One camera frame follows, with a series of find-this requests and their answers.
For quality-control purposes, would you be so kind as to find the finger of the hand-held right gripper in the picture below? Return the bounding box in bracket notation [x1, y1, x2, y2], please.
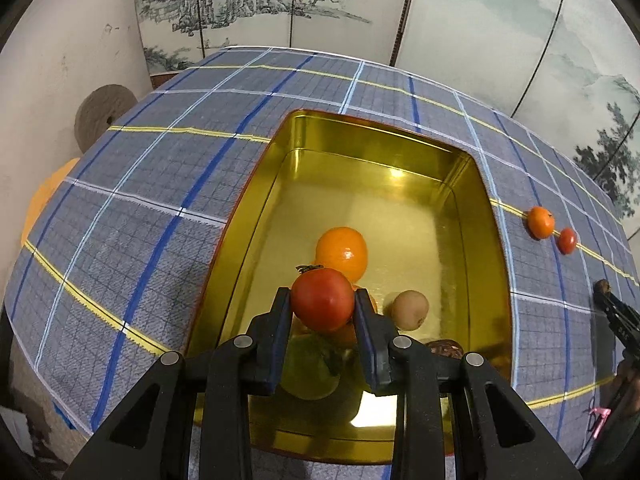
[595, 290, 640, 356]

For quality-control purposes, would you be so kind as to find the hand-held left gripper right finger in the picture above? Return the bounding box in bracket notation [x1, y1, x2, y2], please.
[354, 287, 583, 480]

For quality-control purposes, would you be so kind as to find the ink landscape folding screen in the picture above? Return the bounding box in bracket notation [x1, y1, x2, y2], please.
[131, 0, 640, 226]

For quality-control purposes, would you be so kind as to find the pink ribbon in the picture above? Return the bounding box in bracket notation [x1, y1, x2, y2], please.
[589, 407, 612, 436]

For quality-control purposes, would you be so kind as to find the blue plaid tablecloth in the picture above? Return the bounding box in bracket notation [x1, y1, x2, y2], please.
[4, 46, 640, 480]

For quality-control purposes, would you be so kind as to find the red tin box gold interior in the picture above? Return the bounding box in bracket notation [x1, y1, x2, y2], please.
[184, 109, 514, 466]

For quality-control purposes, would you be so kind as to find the white paper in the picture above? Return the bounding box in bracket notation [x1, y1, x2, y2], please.
[0, 407, 31, 456]

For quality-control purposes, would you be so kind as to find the brown kiwi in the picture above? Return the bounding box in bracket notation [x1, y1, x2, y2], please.
[390, 290, 431, 332]

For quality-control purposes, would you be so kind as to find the grey round disc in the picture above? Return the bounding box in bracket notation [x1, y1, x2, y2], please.
[75, 85, 137, 153]

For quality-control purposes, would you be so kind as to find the orange round object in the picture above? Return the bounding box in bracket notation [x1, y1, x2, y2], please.
[20, 157, 81, 246]

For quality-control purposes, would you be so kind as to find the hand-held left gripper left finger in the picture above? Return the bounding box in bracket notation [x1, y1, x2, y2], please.
[62, 287, 293, 480]

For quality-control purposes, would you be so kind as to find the large orange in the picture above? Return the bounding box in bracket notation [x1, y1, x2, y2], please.
[315, 226, 369, 283]

